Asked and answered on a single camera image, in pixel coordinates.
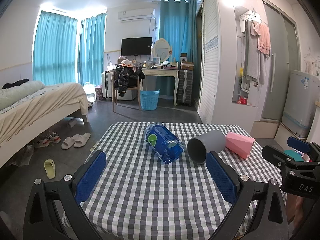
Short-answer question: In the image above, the blue plastic laundry basket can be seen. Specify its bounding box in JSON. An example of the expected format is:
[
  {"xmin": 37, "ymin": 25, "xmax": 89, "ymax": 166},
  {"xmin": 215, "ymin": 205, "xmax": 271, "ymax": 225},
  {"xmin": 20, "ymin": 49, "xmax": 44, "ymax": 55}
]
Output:
[{"xmin": 140, "ymin": 89, "xmax": 161, "ymax": 111}]

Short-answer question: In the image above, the grey white checkered tablecloth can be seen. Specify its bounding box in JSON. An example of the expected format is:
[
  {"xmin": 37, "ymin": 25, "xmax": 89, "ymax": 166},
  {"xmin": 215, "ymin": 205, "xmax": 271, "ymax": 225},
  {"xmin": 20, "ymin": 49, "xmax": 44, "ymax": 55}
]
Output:
[{"xmin": 61, "ymin": 121, "xmax": 288, "ymax": 240}]

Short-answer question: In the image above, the clear water jug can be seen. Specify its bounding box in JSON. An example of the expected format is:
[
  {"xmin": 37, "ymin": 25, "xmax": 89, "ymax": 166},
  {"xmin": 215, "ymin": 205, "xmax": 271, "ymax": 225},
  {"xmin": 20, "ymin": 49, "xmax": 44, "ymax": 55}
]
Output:
[{"xmin": 84, "ymin": 81, "xmax": 97, "ymax": 103}]

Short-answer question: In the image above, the narrow teal window curtain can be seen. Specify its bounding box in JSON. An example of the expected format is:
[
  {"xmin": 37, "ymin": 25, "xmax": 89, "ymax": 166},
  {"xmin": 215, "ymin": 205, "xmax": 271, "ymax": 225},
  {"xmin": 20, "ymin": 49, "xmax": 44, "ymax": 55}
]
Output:
[{"xmin": 77, "ymin": 15, "xmax": 107, "ymax": 88}]

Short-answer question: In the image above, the pale green bolster pillow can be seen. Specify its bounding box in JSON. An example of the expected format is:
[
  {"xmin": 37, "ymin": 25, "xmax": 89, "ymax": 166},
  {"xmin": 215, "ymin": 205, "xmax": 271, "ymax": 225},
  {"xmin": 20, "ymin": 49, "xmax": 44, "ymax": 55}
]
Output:
[{"xmin": 0, "ymin": 81, "xmax": 46, "ymax": 111}]

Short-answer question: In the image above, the pink faceted cup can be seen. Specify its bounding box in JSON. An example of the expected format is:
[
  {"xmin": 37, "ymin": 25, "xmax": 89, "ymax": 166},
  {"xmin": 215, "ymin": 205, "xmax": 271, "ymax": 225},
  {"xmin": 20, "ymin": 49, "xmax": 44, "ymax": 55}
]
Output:
[{"xmin": 225, "ymin": 132, "xmax": 256, "ymax": 160}]

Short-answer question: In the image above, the white wardrobe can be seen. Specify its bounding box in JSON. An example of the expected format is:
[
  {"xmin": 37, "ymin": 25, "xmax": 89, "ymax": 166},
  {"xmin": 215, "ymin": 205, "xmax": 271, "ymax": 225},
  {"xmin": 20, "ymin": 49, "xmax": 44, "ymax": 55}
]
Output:
[{"xmin": 196, "ymin": 0, "xmax": 266, "ymax": 136}]

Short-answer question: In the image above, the teal round object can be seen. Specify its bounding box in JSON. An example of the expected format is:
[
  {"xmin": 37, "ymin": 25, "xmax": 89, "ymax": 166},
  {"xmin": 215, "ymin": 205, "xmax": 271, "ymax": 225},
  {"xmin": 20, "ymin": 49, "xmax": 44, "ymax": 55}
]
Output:
[{"xmin": 284, "ymin": 150, "xmax": 304, "ymax": 162}]

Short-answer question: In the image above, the black garment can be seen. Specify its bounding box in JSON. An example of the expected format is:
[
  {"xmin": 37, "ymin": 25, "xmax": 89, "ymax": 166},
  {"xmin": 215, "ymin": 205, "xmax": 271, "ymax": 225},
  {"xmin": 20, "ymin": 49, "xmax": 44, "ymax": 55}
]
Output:
[{"xmin": 2, "ymin": 79, "xmax": 29, "ymax": 90}]

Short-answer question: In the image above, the pink white clothing pile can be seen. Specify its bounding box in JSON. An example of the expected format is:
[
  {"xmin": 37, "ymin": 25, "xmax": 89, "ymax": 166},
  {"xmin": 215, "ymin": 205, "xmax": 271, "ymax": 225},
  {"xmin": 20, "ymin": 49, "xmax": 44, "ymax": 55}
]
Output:
[{"xmin": 120, "ymin": 59, "xmax": 142, "ymax": 73}]

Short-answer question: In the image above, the wooden chair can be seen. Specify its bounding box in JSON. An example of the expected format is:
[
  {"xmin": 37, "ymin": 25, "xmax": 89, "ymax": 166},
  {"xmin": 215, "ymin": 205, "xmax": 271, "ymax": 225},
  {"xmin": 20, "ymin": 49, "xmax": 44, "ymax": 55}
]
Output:
[{"xmin": 112, "ymin": 69, "xmax": 143, "ymax": 113}]

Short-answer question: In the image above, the dark ribbed suitcase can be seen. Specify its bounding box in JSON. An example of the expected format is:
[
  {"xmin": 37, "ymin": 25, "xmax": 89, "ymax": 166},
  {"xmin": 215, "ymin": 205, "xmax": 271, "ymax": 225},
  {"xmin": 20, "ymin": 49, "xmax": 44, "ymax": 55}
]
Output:
[{"xmin": 176, "ymin": 69, "xmax": 194, "ymax": 106}]

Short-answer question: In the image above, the frosted glass door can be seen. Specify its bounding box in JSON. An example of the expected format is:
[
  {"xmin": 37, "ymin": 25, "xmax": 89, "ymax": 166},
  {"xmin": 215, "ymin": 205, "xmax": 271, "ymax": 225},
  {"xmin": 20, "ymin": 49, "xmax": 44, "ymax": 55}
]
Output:
[{"xmin": 260, "ymin": 0, "xmax": 301, "ymax": 124}]

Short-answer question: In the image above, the white air conditioner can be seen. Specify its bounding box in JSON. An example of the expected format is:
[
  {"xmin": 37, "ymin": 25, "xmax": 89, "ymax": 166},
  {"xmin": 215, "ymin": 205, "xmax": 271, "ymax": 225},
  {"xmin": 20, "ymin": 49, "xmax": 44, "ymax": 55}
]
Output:
[{"xmin": 117, "ymin": 8, "xmax": 155, "ymax": 22}]

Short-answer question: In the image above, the beige blanket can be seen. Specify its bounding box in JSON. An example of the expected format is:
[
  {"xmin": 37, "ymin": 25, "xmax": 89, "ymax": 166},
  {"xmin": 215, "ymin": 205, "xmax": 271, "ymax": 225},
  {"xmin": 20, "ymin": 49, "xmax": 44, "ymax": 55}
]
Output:
[{"xmin": 0, "ymin": 82, "xmax": 89, "ymax": 148}]

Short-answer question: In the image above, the white sneaker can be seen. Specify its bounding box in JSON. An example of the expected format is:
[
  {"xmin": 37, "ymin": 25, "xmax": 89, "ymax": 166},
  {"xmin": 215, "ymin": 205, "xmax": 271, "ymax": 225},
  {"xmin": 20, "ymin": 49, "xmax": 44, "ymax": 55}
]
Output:
[
  {"xmin": 47, "ymin": 131, "xmax": 61, "ymax": 144},
  {"xmin": 33, "ymin": 135, "xmax": 49, "ymax": 149}
]

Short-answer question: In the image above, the cardboard box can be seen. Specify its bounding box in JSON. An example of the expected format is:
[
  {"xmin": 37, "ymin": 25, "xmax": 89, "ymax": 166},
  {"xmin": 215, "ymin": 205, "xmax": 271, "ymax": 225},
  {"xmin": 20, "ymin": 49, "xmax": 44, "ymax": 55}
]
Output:
[{"xmin": 180, "ymin": 60, "xmax": 194, "ymax": 71}]

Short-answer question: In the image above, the person's right forearm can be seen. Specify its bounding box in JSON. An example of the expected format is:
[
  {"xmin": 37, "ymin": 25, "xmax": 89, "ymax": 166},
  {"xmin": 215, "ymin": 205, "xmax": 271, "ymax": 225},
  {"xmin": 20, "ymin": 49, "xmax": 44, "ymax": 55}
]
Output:
[{"xmin": 286, "ymin": 194, "xmax": 305, "ymax": 230}]

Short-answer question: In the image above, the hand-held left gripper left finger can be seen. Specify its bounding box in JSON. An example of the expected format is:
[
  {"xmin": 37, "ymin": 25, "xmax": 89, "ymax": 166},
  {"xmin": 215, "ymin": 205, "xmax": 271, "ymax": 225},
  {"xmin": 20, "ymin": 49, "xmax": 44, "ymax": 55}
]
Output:
[{"xmin": 22, "ymin": 150, "xmax": 107, "ymax": 240}]

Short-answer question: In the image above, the grey cup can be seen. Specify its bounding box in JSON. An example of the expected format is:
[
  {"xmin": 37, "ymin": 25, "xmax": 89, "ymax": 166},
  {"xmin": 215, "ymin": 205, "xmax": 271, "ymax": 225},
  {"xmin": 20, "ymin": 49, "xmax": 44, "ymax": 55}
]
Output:
[{"xmin": 187, "ymin": 130, "xmax": 227, "ymax": 166}]

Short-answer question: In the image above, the cream dressing table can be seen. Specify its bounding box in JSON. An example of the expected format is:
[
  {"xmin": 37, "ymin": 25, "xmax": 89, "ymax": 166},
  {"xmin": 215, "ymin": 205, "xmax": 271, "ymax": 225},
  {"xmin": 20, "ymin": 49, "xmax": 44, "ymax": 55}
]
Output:
[{"xmin": 141, "ymin": 67, "xmax": 180, "ymax": 106}]

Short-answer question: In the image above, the black television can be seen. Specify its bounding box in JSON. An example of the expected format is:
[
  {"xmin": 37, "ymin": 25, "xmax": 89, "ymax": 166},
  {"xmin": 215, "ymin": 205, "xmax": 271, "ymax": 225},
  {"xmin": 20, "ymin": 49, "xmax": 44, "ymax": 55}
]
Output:
[{"xmin": 121, "ymin": 37, "xmax": 153, "ymax": 56}]

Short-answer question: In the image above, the black printed jacket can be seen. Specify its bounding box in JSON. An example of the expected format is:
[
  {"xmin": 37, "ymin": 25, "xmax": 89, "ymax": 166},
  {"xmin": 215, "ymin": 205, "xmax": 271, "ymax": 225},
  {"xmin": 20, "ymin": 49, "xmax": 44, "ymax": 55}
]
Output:
[{"xmin": 114, "ymin": 64, "xmax": 146, "ymax": 97}]

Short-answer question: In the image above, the grey hanging towel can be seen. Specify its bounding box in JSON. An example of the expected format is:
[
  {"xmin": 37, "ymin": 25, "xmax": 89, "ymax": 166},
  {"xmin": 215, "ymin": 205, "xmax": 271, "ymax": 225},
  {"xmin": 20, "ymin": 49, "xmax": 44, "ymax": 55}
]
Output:
[{"xmin": 243, "ymin": 20, "xmax": 266, "ymax": 84}]

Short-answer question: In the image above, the white washing machine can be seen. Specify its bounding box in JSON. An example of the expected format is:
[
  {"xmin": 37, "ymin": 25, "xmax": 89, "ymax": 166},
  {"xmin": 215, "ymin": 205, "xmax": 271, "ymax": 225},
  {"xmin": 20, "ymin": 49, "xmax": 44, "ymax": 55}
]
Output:
[{"xmin": 281, "ymin": 69, "xmax": 320, "ymax": 138}]

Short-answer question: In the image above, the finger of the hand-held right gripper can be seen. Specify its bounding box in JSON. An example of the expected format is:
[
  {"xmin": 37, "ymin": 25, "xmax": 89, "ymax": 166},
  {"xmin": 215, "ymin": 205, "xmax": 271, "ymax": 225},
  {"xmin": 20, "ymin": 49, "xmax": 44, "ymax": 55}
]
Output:
[
  {"xmin": 287, "ymin": 136, "xmax": 313, "ymax": 154},
  {"xmin": 262, "ymin": 145, "xmax": 297, "ymax": 174}
]

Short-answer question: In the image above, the clear blue plastic cup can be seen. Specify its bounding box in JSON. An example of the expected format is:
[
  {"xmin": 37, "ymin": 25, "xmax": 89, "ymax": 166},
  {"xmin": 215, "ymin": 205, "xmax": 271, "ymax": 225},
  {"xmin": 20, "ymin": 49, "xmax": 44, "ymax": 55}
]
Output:
[{"xmin": 144, "ymin": 122, "xmax": 184, "ymax": 165}]

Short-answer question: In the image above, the white bed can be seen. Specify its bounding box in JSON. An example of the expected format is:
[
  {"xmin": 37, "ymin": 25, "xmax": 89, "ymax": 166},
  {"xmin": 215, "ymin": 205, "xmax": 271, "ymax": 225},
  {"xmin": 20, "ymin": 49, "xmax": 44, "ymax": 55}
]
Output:
[{"xmin": 0, "ymin": 81, "xmax": 90, "ymax": 171}]

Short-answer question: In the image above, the dark teal tall curtain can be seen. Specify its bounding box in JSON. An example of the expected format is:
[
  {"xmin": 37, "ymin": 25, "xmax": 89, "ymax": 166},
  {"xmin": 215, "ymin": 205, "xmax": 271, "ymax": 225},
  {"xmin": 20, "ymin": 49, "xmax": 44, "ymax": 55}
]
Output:
[{"xmin": 159, "ymin": 0, "xmax": 198, "ymax": 97}]

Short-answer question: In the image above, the wide teal window curtain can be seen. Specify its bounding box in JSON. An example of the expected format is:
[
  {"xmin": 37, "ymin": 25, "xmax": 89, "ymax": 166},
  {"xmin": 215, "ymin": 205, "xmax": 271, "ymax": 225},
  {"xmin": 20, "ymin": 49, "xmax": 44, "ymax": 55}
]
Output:
[{"xmin": 32, "ymin": 10, "xmax": 77, "ymax": 87}]

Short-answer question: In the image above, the white oval vanity mirror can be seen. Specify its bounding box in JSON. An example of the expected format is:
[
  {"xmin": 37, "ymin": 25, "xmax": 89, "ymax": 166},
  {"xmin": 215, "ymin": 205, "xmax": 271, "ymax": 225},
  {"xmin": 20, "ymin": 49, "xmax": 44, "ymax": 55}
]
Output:
[{"xmin": 153, "ymin": 38, "xmax": 173, "ymax": 62}]

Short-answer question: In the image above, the clear plastic bag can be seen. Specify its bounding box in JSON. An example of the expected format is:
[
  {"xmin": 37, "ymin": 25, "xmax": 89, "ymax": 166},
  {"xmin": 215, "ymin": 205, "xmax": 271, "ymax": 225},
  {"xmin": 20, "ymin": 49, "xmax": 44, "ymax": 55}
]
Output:
[{"xmin": 7, "ymin": 144, "xmax": 35, "ymax": 168}]

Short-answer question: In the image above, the white slipper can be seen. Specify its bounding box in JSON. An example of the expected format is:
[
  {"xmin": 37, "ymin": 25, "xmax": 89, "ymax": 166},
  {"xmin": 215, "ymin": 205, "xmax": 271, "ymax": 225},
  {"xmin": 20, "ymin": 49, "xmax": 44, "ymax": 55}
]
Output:
[
  {"xmin": 74, "ymin": 132, "xmax": 91, "ymax": 148},
  {"xmin": 61, "ymin": 136, "xmax": 77, "ymax": 150}
]

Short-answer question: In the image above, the silver suitcase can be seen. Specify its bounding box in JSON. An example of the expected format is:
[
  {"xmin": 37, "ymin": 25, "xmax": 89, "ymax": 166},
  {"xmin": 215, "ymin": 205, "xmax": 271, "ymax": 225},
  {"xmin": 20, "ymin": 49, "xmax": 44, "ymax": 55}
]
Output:
[{"xmin": 101, "ymin": 71, "xmax": 116, "ymax": 99}]

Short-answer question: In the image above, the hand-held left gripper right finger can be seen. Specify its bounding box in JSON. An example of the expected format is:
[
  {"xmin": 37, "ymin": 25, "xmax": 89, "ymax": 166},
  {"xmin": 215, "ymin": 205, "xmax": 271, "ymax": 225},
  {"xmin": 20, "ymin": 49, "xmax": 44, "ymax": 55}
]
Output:
[{"xmin": 206, "ymin": 151, "xmax": 292, "ymax": 240}]

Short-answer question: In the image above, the pink hanging towel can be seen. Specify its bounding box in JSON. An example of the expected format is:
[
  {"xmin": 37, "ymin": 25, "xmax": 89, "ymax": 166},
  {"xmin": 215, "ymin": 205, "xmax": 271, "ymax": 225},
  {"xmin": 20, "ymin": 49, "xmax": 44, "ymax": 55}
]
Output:
[{"xmin": 257, "ymin": 22, "xmax": 271, "ymax": 58}]

